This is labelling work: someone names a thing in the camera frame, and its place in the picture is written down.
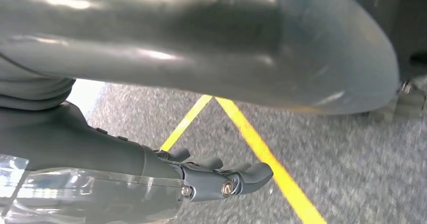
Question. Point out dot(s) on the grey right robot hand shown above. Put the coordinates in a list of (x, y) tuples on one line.
[(83, 155)]

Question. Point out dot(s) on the grey robot body shell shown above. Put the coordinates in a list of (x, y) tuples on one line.
[(200, 39)]

